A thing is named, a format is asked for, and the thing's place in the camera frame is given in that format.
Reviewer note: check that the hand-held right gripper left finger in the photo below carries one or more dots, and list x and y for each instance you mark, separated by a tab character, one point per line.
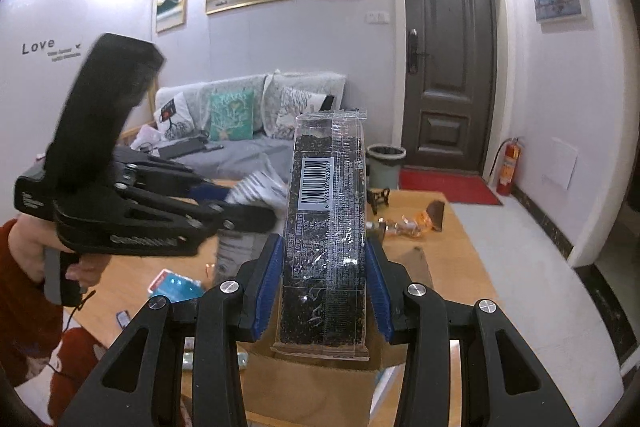
265	292

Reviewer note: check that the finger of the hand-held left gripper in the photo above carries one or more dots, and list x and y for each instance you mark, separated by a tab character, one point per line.
165	177
200	219

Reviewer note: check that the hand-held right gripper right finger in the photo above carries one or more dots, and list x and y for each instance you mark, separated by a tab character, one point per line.
377	294

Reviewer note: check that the striped grey white snack bag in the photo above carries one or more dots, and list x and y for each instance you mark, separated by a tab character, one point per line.
255	187

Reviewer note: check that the dark seaweed snack packet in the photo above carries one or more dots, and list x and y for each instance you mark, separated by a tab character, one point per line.
320	257

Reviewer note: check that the orange snack packet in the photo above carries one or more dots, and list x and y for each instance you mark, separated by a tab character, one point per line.
410	227

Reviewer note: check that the brown cardboard box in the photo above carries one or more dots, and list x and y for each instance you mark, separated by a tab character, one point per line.
310	387

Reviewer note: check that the person's left forearm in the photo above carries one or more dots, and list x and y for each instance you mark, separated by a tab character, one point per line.
25	317

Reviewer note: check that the person's left hand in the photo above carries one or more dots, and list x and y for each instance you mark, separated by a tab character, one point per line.
30	242

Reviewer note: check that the black flat device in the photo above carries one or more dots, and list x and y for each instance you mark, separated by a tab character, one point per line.
182	148

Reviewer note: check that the white crumpled cloth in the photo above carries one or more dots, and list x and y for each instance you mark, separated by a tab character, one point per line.
146	138

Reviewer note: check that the small black remote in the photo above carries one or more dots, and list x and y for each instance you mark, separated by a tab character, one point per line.
214	147

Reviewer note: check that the white pillow with red patch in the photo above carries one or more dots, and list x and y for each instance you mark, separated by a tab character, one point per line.
175	117

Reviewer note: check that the blue red card packet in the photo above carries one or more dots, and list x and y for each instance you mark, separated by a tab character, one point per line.
175	284

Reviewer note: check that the grey sofa blanket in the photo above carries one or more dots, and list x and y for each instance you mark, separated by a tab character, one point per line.
240	157

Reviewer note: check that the teal patterned pillow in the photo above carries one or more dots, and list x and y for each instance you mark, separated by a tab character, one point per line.
231	116

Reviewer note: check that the small black stand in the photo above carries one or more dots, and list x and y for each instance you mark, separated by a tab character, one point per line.
378	199

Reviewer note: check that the brown triangular packet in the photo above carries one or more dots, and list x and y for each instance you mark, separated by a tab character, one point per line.
437	217

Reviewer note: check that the small framed landscape painting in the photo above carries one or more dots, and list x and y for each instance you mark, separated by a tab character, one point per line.
171	4

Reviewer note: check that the red doormat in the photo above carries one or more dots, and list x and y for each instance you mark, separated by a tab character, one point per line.
445	187

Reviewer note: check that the grey trash bin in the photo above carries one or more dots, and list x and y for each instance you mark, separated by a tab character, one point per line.
385	167

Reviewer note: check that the grey lace covered sofa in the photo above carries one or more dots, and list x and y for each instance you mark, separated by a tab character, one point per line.
265	92

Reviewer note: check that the white tree print pillow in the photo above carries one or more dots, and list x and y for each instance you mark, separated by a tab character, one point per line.
300	112

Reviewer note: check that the red fire extinguisher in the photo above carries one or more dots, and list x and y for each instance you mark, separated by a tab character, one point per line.
511	167

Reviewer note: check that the person's red patterned clothing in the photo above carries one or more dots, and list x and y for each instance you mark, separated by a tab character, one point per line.
80	372

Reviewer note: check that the dark brown door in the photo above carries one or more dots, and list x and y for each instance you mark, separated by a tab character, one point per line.
450	67

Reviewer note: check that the black wall lettering sticker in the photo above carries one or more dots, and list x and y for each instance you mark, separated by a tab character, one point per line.
39	47

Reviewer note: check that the white wall panel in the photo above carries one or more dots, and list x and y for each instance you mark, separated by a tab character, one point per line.
560	162

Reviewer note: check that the white light switch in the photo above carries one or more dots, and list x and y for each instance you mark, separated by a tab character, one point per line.
377	17

